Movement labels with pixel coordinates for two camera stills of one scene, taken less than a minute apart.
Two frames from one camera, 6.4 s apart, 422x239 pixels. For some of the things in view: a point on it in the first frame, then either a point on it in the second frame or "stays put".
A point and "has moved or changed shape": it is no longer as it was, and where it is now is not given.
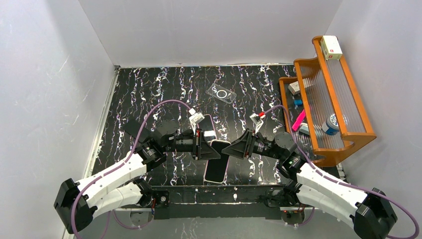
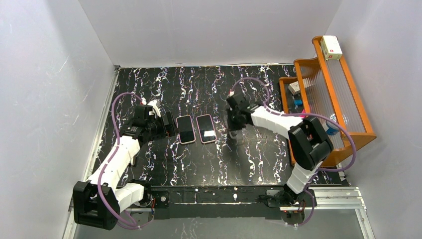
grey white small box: (294, 87) stays put
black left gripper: (198, 144) → (169, 124)
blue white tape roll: (331, 126) stays put
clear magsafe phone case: (221, 93) → (236, 134)
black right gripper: (248, 144) → (235, 119)
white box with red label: (331, 47) stays put
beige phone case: (216, 170) has moved or changed shape
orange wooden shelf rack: (322, 105) stays put
